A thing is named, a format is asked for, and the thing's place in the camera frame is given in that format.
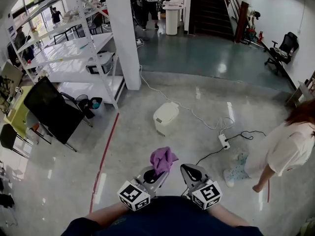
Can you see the white metal shelving rack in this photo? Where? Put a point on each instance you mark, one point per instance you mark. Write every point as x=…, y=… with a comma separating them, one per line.
x=73, y=48

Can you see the black stool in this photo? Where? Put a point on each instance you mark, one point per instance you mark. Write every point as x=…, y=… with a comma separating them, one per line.
x=9, y=136

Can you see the black mesh-back chair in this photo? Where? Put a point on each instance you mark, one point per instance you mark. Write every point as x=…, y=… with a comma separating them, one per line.
x=51, y=107

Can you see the person's right forearm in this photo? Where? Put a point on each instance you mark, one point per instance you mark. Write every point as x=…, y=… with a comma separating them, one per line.
x=229, y=215

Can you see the black armrest office chair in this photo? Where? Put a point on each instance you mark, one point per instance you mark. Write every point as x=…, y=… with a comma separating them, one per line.
x=285, y=49

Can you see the cream lidded bin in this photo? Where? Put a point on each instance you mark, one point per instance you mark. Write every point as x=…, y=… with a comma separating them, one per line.
x=165, y=118

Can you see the green table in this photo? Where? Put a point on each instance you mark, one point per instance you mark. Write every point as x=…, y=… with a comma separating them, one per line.
x=18, y=109

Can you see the grey metal table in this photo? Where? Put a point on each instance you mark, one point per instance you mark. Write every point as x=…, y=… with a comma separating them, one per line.
x=301, y=92

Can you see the wooden stair post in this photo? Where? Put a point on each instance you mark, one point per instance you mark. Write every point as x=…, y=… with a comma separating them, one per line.
x=241, y=21

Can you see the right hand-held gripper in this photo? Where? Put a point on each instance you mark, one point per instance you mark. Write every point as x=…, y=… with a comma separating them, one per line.
x=206, y=195

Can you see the purple cloth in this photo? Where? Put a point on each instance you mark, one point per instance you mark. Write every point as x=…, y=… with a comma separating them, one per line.
x=162, y=160

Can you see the dark staircase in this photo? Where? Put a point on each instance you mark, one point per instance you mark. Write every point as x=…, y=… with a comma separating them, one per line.
x=209, y=11

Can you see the person's left forearm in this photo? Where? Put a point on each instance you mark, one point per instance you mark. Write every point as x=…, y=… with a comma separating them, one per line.
x=105, y=215

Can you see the person's dark blue shirt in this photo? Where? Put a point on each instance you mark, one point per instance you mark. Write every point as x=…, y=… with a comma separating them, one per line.
x=167, y=217

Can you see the white black printer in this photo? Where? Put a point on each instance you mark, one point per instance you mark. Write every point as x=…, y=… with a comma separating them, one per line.
x=101, y=63

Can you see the white power strip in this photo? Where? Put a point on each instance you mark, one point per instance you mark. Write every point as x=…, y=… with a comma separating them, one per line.
x=224, y=141

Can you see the white pedestal table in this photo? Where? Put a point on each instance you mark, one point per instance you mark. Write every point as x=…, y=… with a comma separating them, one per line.
x=172, y=18

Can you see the white waste bin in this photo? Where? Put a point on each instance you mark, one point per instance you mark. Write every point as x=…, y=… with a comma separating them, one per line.
x=98, y=108

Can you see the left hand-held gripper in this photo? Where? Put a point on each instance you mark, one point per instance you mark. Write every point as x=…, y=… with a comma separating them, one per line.
x=134, y=195

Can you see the red fire extinguisher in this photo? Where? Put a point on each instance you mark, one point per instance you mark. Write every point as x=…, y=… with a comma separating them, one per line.
x=260, y=37

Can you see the potted plant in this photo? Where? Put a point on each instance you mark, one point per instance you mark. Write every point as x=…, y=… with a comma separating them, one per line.
x=5, y=92

